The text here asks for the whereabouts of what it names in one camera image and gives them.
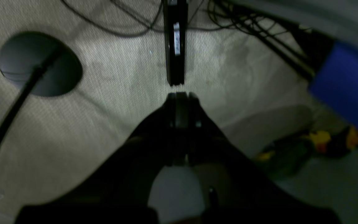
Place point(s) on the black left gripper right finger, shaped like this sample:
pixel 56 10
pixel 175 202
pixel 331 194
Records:
pixel 260 200

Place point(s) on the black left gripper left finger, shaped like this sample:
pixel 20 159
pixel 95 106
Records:
pixel 119 189

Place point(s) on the colourful toys on floor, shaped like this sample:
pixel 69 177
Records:
pixel 286 157

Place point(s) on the black round lamp base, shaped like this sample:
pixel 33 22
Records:
pixel 30 52

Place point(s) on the black vertical stand bar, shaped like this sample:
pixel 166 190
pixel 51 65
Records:
pixel 175 18

